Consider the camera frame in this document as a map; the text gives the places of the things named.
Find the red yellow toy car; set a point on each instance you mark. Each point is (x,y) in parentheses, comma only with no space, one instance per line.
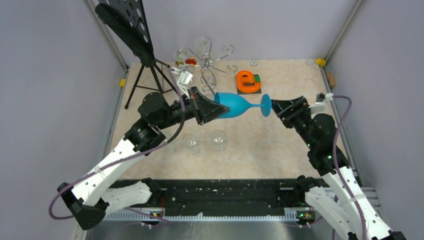
(190,61)

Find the small metal washer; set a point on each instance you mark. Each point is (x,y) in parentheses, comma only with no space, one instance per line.
(254,63)

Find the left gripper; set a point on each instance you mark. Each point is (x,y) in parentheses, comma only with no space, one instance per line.
(200,105)

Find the orange toy block piece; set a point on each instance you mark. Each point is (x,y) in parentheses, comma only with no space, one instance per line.
(247,82)

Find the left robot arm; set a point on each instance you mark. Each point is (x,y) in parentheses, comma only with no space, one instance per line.
(93,197)

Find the clear tall wine glass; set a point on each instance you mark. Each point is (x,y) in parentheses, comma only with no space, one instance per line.
(203,47)

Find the blue wine glass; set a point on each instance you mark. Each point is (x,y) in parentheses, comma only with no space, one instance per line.
(238,105)

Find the chrome wine glass rack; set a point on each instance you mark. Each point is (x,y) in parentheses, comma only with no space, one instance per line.
(207,68)

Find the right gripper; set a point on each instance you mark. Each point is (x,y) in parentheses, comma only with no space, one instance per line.
(297,106)

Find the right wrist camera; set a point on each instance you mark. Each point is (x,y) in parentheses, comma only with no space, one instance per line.
(321,101)

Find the black music stand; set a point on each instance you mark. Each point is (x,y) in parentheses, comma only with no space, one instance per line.
(127,19)

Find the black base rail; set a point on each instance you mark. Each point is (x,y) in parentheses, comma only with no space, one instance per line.
(225,197)

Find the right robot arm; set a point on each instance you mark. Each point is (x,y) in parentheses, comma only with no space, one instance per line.
(349,213)

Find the clear smooth wine glass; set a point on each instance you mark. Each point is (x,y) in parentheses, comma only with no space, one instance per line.
(180,56)

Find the yellow side clip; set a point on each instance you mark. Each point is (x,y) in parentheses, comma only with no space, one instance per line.
(122,82)

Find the clear ribbed wine glass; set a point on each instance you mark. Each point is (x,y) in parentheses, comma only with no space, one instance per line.
(219,140)
(170,148)
(191,144)

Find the yellow corner clip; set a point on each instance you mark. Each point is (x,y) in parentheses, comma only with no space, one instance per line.
(320,62)

